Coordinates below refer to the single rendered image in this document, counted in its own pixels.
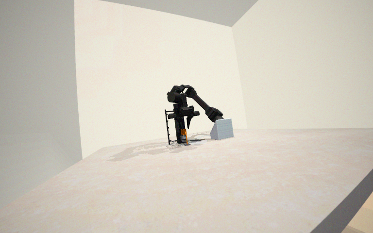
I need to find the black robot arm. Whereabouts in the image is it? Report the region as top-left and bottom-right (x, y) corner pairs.
(167, 84), (224, 123)

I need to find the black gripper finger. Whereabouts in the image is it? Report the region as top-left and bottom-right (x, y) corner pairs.
(186, 116), (193, 129)
(175, 118), (183, 130)

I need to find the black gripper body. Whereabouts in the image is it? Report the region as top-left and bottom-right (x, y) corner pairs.
(168, 103), (200, 119)

